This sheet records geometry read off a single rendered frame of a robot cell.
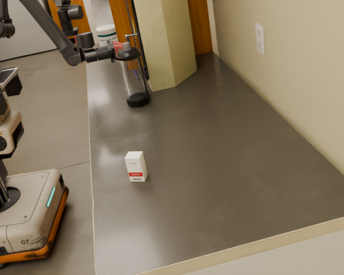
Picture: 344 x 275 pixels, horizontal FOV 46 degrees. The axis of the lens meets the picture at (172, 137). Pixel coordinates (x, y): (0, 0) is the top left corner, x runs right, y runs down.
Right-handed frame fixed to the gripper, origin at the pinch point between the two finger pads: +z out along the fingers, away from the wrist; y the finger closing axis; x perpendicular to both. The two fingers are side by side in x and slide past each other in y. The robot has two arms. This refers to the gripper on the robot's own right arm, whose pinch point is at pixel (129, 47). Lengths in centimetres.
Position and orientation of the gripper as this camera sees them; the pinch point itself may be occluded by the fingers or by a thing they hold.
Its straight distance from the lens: 184.6
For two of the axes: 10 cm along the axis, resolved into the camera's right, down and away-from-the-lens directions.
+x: 1.2, 7.9, 6.0
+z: 9.7, -2.2, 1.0
